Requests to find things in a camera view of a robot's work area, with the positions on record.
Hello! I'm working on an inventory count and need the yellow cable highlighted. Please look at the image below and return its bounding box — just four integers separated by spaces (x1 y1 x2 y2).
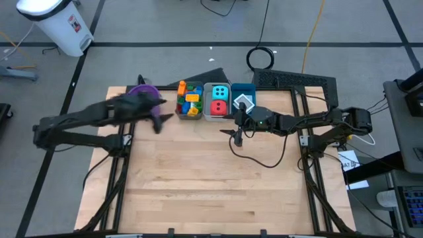
301 0 327 74

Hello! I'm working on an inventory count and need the orange stepped single-stud block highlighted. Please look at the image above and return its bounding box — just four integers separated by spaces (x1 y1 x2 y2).
176 80 188 97

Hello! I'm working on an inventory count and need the black keyboard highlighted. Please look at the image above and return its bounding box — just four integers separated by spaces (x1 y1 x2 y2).
398 185 423 229

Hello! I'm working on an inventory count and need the black floor cable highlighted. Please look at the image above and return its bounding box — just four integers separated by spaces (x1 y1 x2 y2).
200 0 237 17

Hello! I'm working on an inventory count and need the grey stand base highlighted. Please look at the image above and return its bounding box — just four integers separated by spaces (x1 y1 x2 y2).
0 64 39 83

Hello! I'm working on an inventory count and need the teal blue storage bin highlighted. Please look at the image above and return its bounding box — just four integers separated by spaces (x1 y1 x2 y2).
231 82 257 116

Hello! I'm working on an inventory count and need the black metal table frame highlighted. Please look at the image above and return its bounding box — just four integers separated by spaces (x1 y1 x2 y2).
79 84 356 238

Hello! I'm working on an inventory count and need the white paper sheet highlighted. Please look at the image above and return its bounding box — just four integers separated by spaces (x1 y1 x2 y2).
337 150 361 172
346 180 370 191

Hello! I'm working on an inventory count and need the white cable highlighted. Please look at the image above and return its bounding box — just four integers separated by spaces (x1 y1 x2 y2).
355 132 377 146

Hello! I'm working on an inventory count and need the dark grey storage bin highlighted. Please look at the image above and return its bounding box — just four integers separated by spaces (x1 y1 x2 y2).
174 81 205 120

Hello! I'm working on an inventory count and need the red foam die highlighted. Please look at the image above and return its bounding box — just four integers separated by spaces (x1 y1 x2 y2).
210 100 229 116

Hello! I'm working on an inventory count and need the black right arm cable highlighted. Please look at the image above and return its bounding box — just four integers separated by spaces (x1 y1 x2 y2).
228 134 289 169

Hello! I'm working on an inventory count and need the cyan foam die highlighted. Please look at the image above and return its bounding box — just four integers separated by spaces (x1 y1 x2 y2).
211 85 229 101

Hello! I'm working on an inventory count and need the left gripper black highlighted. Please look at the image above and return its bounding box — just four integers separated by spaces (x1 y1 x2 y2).
114 92 174 135

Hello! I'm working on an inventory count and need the black desk beam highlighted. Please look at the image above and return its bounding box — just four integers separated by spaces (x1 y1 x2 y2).
343 151 406 184

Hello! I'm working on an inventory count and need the white pedal trash can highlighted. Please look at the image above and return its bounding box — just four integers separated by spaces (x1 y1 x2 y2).
15 0 95 58

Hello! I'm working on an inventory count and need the white storage bin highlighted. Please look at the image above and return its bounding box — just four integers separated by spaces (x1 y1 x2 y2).
203 81 232 122

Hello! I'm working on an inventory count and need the black coiled cable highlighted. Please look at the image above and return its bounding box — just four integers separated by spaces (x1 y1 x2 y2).
245 0 276 71

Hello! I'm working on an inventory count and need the purple monster-face bucket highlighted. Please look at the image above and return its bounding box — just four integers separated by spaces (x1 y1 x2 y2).
127 83 163 120

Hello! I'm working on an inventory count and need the black perforated panel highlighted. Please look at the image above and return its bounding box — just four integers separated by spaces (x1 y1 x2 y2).
251 68 339 110

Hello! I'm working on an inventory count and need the white paper roll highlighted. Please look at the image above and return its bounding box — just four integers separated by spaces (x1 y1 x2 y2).
376 190 397 208

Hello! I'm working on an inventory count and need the grey side desk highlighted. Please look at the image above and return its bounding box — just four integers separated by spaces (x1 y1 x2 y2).
383 79 423 175

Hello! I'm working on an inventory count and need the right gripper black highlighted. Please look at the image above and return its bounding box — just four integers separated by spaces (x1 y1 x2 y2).
219 102 254 147

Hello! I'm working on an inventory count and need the black desk equipment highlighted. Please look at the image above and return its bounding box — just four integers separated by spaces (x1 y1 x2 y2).
398 67 423 117

